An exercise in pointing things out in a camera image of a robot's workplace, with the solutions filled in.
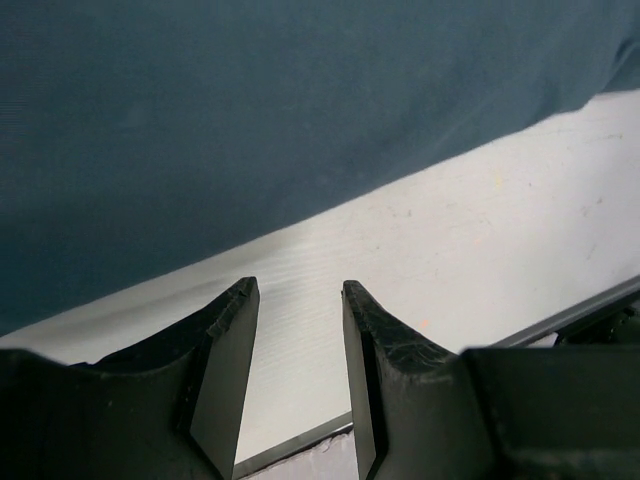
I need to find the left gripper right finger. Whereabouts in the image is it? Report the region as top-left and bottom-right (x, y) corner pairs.
(342, 280), (480, 479)

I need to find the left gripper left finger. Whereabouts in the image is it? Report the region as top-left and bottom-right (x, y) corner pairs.
(69, 277), (260, 479)

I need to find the blue t shirt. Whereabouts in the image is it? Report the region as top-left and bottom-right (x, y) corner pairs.
(1, 1), (639, 334)

